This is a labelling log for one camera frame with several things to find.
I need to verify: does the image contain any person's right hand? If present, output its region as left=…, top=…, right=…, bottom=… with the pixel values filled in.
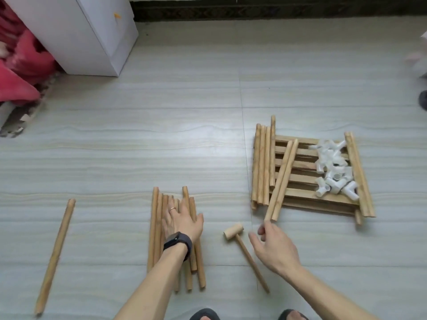
left=248, top=220, right=302, bottom=277

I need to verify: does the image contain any person's left hand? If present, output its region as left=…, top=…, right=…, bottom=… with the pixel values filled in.
left=161, top=194, right=204, bottom=243

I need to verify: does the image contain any pile of wooden dowels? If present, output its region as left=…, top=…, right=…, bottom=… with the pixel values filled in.
left=147, top=186, right=208, bottom=294

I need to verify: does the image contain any slatted wooden shelf panel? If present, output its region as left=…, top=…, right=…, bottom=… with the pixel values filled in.
left=254, top=134, right=375, bottom=226

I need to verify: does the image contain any pile of white connectors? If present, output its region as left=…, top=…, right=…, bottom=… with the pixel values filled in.
left=310, top=138, right=361, bottom=200

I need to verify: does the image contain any single wooden stick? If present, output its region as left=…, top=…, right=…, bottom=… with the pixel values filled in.
left=35, top=198, right=76, bottom=315

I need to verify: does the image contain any person's right forearm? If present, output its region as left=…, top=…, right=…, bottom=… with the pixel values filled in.
left=283, top=263, right=381, bottom=320

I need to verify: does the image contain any person's left forearm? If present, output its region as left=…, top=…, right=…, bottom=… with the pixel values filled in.
left=113, top=246, right=191, bottom=320

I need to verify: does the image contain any person's black sandal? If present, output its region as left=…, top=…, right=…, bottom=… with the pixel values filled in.
left=190, top=308, right=221, bottom=320
left=279, top=308, right=309, bottom=320

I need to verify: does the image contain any black smartwatch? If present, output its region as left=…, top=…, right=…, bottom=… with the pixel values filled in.
left=163, top=231, right=193, bottom=261

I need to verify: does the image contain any wooden mallet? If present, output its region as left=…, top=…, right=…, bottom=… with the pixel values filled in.
left=223, top=222, right=271, bottom=294

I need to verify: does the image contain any white box cabinet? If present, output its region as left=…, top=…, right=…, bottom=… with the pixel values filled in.
left=3, top=0, right=140, bottom=77

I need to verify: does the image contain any red fleece blanket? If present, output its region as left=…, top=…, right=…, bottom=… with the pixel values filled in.
left=0, top=0, right=57, bottom=104

